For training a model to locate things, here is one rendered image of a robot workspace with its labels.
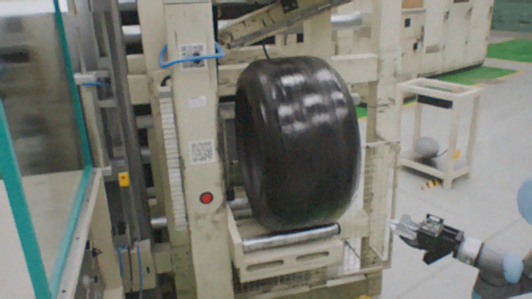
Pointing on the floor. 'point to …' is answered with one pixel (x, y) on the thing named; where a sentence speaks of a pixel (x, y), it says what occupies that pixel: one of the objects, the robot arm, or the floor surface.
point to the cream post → (182, 35)
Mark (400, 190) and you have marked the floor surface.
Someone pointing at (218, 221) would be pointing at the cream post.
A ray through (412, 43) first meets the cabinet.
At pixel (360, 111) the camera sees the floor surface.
